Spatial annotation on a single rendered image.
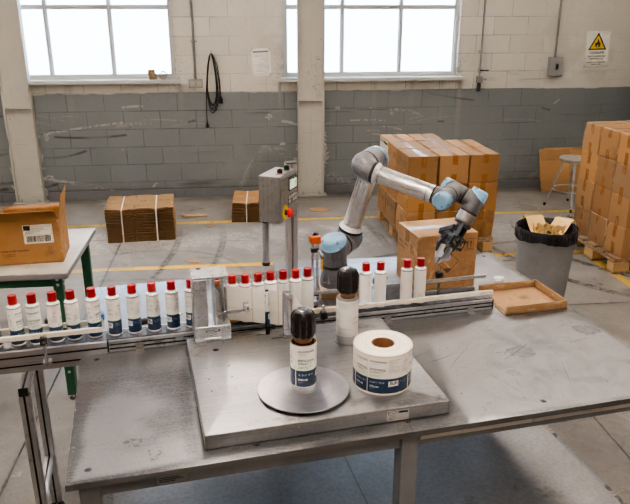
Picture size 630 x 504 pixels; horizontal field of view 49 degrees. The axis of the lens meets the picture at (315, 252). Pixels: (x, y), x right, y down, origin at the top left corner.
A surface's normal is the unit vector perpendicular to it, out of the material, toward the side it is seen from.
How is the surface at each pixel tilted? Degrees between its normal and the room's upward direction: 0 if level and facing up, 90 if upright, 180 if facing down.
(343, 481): 1
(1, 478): 0
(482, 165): 90
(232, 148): 90
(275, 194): 90
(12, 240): 91
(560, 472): 1
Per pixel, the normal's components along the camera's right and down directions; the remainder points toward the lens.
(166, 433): 0.00, -0.94
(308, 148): 0.11, 0.33
